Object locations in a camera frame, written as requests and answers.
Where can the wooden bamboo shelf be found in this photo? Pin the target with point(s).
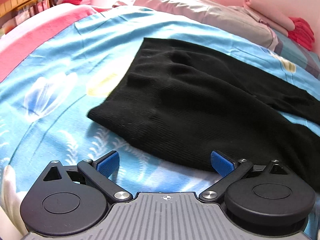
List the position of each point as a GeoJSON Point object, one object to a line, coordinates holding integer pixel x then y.
{"type": "Point", "coordinates": [14, 12]}

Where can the blue plaid pillow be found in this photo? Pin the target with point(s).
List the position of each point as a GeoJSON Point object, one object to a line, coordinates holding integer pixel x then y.
{"type": "Point", "coordinates": [297, 54]}

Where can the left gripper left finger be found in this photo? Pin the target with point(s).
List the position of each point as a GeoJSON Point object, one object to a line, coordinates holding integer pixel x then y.
{"type": "Point", "coordinates": [66, 200]}

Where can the black ribbed pants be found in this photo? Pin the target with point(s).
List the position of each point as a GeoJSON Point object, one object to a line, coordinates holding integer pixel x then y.
{"type": "Point", "coordinates": [180, 102]}

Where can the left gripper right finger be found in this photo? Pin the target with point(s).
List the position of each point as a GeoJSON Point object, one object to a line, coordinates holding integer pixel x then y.
{"type": "Point", "coordinates": [270, 195]}

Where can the grey beige pillow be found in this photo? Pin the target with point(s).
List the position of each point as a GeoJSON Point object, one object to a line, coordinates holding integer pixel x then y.
{"type": "Point", "coordinates": [233, 19]}

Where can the blue floral bed sheet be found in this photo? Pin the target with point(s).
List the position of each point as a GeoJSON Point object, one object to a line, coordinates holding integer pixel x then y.
{"type": "Point", "coordinates": [45, 100]}

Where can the pink blanket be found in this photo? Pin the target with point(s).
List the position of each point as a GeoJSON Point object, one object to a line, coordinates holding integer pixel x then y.
{"type": "Point", "coordinates": [29, 35]}

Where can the folded red cloth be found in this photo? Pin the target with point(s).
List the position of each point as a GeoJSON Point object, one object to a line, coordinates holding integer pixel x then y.
{"type": "Point", "coordinates": [302, 33]}

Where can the folded pink cloth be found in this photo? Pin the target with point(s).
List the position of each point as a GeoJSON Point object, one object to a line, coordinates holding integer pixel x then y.
{"type": "Point", "coordinates": [271, 15]}

